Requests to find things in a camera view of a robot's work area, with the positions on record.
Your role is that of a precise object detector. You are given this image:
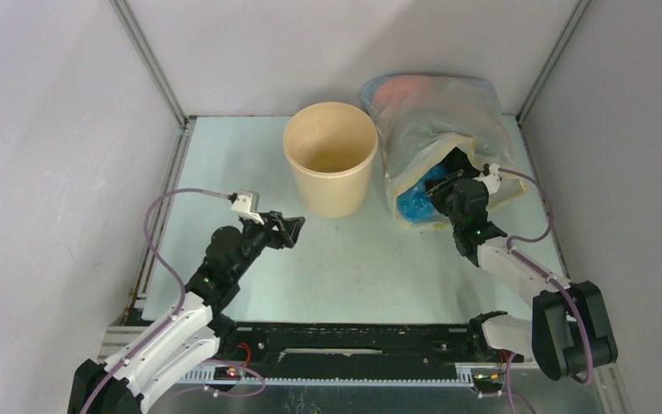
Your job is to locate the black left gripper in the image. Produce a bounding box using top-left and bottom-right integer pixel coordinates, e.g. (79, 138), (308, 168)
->
(230, 210), (304, 280)

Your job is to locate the blue plastic trash bag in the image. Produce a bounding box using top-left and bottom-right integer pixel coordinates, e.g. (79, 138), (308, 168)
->
(396, 166), (447, 224)

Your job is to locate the cream plastic trash bin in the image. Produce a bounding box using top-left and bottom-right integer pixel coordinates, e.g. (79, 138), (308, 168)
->
(283, 102), (378, 218)

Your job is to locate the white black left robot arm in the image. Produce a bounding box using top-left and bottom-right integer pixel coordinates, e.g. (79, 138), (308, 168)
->
(67, 211), (305, 413)

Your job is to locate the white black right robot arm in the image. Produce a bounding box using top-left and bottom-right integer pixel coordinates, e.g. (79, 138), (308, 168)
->
(425, 164), (618, 385)

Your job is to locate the large translucent storage bag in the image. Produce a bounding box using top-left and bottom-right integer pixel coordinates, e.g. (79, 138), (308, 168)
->
(360, 74), (517, 227)

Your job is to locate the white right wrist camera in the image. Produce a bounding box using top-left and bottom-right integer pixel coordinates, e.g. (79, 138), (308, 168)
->
(474, 164), (502, 195)

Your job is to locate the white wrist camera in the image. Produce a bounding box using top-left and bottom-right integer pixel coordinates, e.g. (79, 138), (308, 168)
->
(230, 191), (265, 225)
(474, 164), (502, 195)

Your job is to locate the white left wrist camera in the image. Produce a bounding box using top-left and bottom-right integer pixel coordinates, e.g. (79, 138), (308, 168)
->
(230, 191), (265, 225)

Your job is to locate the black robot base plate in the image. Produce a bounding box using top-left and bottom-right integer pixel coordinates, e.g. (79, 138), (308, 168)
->
(217, 322), (502, 379)

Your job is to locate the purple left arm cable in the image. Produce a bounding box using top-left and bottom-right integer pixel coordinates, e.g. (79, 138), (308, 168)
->
(79, 188), (266, 414)

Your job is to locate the grey slotted cable duct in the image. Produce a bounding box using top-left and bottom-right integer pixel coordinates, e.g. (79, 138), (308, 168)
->
(176, 365), (474, 387)

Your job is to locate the aluminium corner frame rail right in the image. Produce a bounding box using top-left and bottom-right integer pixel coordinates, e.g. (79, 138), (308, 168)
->
(516, 0), (593, 126)

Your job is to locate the aluminium corner frame rail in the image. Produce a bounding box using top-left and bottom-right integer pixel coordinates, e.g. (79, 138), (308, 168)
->
(109, 0), (190, 129)
(516, 0), (593, 126)

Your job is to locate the aluminium corner frame rail left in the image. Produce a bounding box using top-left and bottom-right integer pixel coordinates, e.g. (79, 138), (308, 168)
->
(109, 0), (190, 129)

